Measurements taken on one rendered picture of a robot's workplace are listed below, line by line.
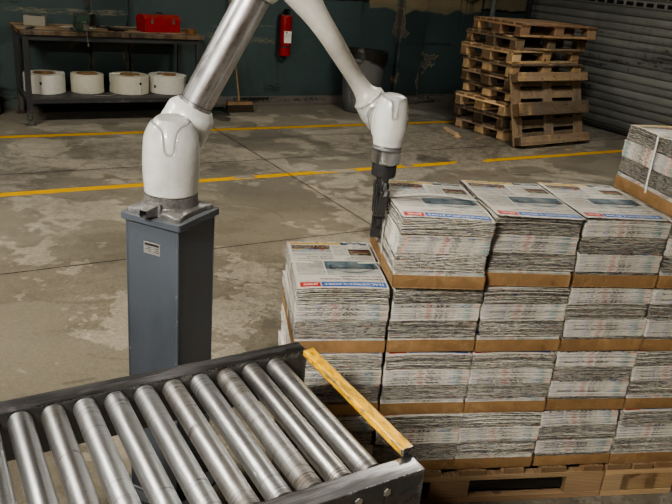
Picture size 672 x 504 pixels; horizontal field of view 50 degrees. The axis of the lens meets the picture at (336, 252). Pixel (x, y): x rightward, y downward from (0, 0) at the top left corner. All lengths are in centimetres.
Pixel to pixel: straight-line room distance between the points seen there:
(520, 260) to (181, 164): 105
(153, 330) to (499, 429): 119
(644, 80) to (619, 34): 71
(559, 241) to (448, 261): 36
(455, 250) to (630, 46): 808
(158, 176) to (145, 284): 34
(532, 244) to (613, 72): 803
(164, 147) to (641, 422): 186
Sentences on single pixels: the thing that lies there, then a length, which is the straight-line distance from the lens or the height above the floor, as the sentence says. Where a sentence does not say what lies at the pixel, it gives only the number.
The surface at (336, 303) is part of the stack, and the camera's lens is 214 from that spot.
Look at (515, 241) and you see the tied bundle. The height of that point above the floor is 98.
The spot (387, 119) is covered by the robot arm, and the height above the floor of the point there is 130.
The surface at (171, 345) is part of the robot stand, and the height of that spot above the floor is 61.
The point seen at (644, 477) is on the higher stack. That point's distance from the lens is 296.
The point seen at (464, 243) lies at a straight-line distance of 215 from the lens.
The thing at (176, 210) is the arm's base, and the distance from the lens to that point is 209.
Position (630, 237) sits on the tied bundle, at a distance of 241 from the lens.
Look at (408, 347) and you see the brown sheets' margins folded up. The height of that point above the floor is 62.
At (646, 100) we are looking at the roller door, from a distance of 988.
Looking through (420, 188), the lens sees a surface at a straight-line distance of 235.
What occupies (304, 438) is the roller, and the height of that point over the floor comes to 79.
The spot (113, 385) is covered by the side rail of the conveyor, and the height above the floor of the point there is 80.
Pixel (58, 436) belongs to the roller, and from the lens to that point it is 156.
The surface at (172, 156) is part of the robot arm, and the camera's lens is 204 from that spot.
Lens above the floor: 171
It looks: 22 degrees down
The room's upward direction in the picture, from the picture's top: 5 degrees clockwise
